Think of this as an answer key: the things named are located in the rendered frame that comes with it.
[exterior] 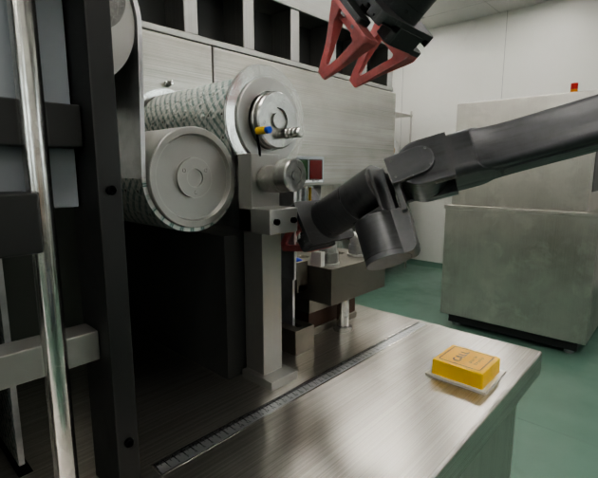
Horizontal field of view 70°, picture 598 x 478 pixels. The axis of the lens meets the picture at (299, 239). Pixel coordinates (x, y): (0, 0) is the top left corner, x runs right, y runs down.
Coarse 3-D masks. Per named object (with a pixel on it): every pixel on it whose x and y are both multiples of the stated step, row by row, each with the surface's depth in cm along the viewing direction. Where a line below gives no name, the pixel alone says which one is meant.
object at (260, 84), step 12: (252, 84) 55; (264, 84) 57; (276, 84) 58; (240, 96) 54; (252, 96) 55; (288, 96) 60; (240, 108) 54; (240, 120) 54; (240, 132) 55; (252, 144) 56
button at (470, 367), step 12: (456, 348) 63; (444, 360) 59; (456, 360) 59; (468, 360) 59; (480, 360) 59; (492, 360) 59; (432, 372) 60; (444, 372) 59; (456, 372) 58; (468, 372) 56; (480, 372) 56; (492, 372) 58; (468, 384) 57; (480, 384) 55
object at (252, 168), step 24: (240, 168) 54; (264, 168) 54; (240, 192) 55; (264, 192) 55; (240, 216) 56; (264, 216) 52; (288, 216) 54; (264, 240) 55; (264, 264) 55; (264, 288) 56; (264, 312) 56; (264, 336) 57; (264, 360) 57; (264, 384) 56
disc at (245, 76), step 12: (240, 72) 54; (252, 72) 56; (264, 72) 57; (276, 72) 59; (240, 84) 54; (288, 84) 60; (228, 96) 53; (228, 108) 53; (300, 108) 63; (228, 120) 54; (300, 120) 63; (228, 132) 54; (240, 144) 55; (300, 144) 64; (288, 156) 62
